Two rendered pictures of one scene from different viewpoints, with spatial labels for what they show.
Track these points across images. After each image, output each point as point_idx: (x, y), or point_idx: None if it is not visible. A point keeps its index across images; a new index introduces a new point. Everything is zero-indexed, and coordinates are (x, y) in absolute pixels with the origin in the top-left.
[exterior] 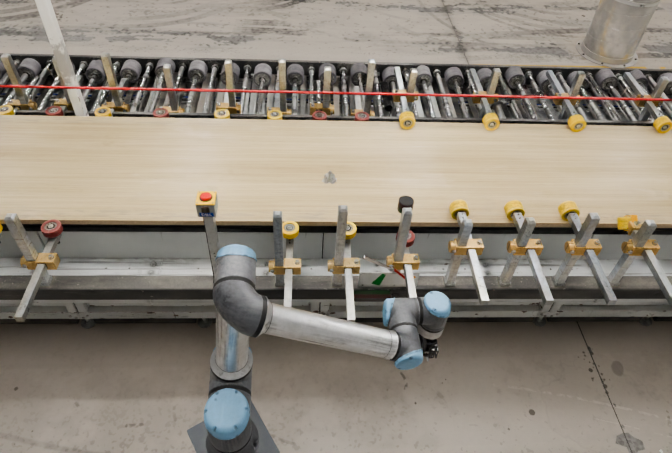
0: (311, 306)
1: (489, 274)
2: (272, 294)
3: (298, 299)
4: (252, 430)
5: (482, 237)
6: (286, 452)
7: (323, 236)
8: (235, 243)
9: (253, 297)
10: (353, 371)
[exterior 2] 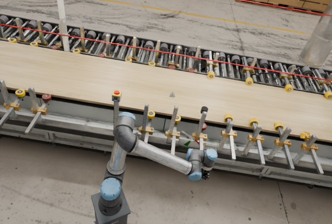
0: None
1: (238, 150)
2: None
3: None
4: (120, 200)
5: (237, 132)
6: (133, 217)
7: (165, 120)
8: None
9: (131, 135)
10: (169, 186)
